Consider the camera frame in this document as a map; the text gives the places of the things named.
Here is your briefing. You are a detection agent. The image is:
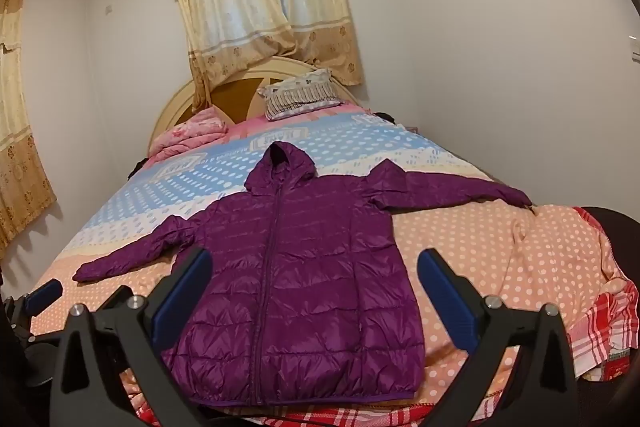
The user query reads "narrow beige floral curtain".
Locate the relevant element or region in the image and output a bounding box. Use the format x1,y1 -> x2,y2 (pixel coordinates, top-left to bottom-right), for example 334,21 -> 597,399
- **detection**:
0,0 -> 57,253

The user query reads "striped floral pillow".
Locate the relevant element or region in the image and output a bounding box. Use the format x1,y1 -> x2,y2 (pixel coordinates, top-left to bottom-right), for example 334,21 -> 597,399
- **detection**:
257,68 -> 342,122

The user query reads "purple puffer jacket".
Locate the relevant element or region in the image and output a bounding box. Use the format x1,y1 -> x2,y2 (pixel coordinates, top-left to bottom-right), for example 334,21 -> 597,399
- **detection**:
72,141 -> 533,408

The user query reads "pink folded quilt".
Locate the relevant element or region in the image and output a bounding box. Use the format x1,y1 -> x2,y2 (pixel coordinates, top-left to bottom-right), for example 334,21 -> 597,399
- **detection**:
147,106 -> 230,158

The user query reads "red plaid blanket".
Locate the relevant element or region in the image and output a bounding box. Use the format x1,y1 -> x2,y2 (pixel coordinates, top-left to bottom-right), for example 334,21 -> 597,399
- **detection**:
135,206 -> 640,427

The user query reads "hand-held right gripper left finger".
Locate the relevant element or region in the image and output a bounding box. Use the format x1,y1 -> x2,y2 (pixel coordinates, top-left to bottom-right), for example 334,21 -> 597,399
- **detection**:
49,247 -> 213,427

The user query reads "cream wooden headboard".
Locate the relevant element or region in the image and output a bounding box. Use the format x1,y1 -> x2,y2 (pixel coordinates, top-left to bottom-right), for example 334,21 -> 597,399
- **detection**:
148,56 -> 361,158

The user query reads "wide beige floral curtain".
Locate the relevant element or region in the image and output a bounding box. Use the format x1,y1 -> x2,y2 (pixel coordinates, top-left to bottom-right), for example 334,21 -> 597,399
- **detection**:
167,0 -> 363,118

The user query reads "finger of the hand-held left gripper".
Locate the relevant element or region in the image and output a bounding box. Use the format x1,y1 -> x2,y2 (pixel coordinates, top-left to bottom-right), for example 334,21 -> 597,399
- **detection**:
95,285 -> 133,315
2,279 -> 63,333

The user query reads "polka dot blanket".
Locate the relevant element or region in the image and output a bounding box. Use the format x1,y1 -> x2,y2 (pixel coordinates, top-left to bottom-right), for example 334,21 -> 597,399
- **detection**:
27,99 -> 626,423

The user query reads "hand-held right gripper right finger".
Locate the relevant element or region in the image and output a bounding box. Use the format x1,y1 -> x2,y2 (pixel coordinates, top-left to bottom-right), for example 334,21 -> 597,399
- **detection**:
417,249 -> 593,427

